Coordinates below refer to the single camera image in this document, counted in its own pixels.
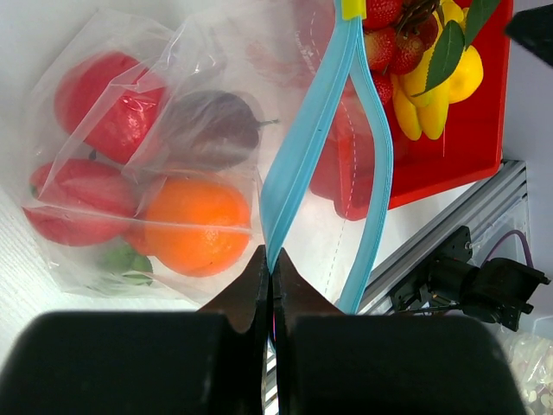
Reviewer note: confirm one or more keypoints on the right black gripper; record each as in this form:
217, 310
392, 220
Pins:
532, 29

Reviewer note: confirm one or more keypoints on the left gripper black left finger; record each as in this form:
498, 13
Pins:
247, 294

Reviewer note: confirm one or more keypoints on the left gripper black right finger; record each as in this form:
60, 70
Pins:
293, 296

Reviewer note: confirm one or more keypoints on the orange fruit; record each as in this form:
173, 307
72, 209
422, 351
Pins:
194, 226

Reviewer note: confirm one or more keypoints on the strawberry pile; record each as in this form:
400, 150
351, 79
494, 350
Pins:
453, 44

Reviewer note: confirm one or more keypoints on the clear zip top bag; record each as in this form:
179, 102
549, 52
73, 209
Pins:
157, 161

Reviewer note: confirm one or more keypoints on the dark purple plum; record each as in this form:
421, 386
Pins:
211, 129

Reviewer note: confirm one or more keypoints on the wrinkled red apple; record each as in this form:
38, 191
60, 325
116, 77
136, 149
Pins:
86, 203

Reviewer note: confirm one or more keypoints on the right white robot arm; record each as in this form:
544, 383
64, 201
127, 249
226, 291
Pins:
482, 264

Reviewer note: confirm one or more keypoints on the yellow banana bunch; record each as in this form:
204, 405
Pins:
419, 108

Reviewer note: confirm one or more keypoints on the red plastic bin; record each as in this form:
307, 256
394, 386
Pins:
469, 149

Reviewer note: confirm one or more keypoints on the right black mount plate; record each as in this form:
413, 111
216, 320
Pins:
439, 279

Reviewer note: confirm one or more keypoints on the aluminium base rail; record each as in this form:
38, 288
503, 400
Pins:
477, 208

